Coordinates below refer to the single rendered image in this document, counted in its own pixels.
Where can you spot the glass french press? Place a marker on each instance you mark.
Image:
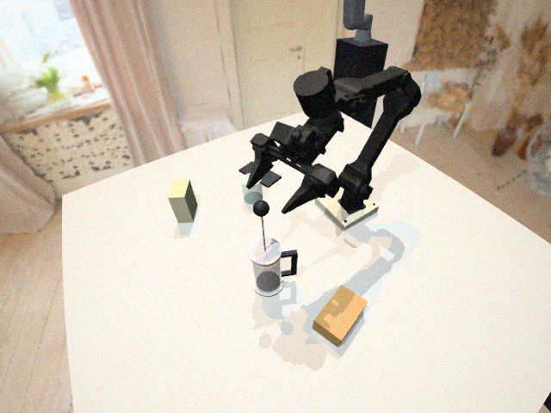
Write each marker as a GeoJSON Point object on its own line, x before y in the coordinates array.
{"type": "Point", "coordinates": [266, 259]}

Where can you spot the pale yellow-green block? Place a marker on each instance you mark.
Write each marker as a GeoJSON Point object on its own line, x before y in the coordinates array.
{"type": "Point", "coordinates": [182, 201]}

